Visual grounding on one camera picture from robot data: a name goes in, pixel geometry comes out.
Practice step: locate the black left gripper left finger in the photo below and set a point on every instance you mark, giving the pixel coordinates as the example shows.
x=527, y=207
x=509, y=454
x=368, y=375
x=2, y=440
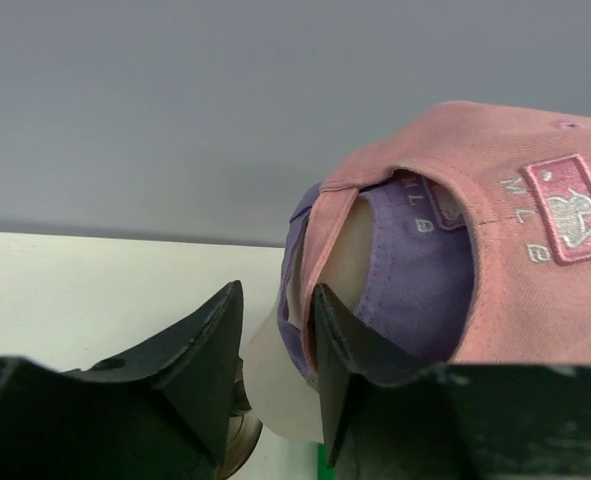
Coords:
x=159, y=410

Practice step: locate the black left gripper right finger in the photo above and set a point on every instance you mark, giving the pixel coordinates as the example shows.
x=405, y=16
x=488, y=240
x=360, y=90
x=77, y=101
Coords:
x=389, y=415

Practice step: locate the purple baseball cap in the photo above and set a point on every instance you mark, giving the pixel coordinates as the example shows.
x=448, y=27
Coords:
x=420, y=273

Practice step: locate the pink baseball cap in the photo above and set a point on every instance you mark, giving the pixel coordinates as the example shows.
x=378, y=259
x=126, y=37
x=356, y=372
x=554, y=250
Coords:
x=522, y=179

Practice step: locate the green plastic tray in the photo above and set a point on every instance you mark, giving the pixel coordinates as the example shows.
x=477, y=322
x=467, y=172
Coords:
x=323, y=472

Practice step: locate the brown mannequin stand base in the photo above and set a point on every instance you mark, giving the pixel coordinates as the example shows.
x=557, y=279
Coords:
x=244, y=431

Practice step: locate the beige mannequin head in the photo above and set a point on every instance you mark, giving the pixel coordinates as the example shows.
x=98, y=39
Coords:
x=284, y=398

